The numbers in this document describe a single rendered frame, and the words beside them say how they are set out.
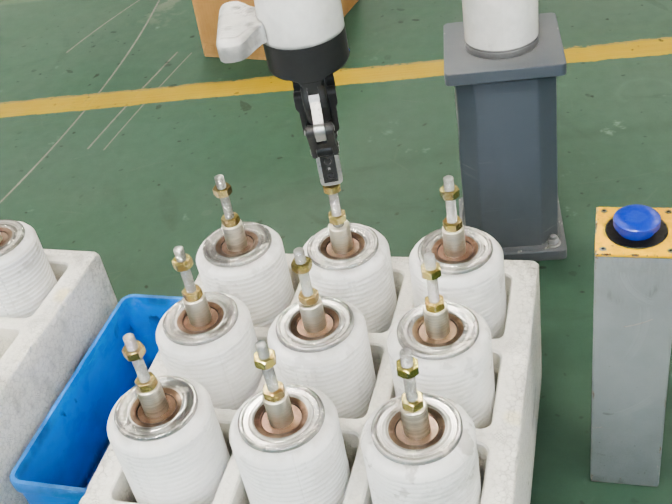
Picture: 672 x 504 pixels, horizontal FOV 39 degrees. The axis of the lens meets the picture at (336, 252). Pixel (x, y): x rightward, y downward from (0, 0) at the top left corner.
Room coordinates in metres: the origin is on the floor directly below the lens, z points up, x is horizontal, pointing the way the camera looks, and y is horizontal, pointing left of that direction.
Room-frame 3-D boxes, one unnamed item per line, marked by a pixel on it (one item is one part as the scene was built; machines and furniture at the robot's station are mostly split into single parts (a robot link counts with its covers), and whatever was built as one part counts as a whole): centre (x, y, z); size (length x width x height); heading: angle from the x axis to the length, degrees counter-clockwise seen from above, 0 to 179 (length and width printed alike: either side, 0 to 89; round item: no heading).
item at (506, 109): (1.08, -0.26, 0.15); 0.15 x 0.15 x 0.30; 78
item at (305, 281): (0.68, 0.03, 0.30); 0.01 x 0.01 x 0.08
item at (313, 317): (0.68, 0.03, 0.26); 0.02 x 0.02 x 0.03
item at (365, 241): (0.79, -0.01, 0.25); 0.08 x 0.08 x 0.01
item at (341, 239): (0.79, -0.01, 0.26); 0.02 x 0.02 x 0.03
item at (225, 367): (0.72, 0.14, 0.16); 0.10 x 0.10 x 0.18
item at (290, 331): (0.68, 0.03, 0.25); 0.08 x 0.08 x 0.01
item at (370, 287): (0.79, -0.01, 0.16); 0.10 x 0.10 x 0.18
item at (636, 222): (0.65, -0.27, 0.32); 0.04 x 0.04 x 0.02
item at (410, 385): (0.52, -0.04, 0.30); 0.01 x 0.01 x 0.08
